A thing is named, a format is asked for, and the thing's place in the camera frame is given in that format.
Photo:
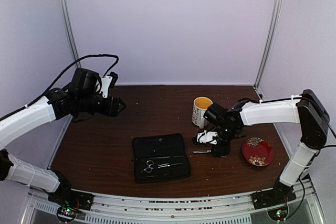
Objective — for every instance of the white floral mug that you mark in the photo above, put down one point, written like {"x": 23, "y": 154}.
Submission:
{"x": 200, "y": 105}

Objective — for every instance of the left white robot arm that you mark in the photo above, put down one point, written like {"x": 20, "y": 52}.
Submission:
{"x": 53, "y": 105}

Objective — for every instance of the aluminium front rail frame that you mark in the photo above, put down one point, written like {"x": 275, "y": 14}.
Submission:
{"x": 234, "y": 208}

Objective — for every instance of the silver straight hair scissors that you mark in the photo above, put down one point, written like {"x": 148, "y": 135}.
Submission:
{"x": 150, "y": 166}

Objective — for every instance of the right aluminium corner post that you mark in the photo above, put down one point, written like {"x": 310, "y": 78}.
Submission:
{"x": 269, "y": 41}

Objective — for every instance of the red floral plate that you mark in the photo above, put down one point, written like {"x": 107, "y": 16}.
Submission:
{"x": 257, "y": 152}

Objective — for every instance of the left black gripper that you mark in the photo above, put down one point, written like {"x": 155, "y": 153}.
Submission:
{"x": 107, "y": 112}

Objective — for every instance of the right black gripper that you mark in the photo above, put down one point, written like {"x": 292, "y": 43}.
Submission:
{"x": 224, "y": 150}

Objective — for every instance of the aluminium corner post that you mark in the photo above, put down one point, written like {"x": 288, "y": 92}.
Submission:
{"x": 69, "y": 30}
{"x": 269, "y": 41}

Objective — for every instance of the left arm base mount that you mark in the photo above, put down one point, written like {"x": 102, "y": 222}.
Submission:
{"x": 67, "y": 197}

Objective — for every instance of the left aluminium corner post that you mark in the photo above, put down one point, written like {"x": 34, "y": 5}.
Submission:
{"x": 69, "y": 30}

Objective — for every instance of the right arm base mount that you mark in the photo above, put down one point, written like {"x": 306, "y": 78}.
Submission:
{"x": 278, "y": 195}

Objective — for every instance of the silver thinning scissors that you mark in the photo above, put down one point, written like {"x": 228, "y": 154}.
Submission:
{"x": 202, "y": 151}

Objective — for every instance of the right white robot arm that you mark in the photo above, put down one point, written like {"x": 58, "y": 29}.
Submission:
{"x": 304, "y": 110}

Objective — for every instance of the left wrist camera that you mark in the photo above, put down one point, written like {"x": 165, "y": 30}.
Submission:
{"x": 107, "y": 82}

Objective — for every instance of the black zippered tool case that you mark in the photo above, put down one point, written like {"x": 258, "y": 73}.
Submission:
{"x": 172, "y": 150}

